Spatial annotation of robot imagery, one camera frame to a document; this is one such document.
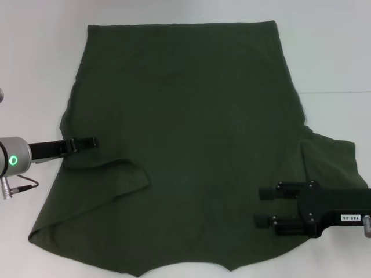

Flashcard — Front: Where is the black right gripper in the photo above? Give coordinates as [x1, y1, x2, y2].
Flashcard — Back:
[254, 180, 371, 239]

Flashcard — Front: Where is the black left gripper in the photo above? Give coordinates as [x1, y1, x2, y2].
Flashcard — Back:
[26, 136, 100, 164]

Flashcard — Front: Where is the dark green t-shirt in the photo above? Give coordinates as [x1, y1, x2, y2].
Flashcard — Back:
[27, 20, 371, 278]

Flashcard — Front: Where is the left arm gripper cable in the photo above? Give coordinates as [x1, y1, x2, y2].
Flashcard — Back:
[1, 175, 40, 201]

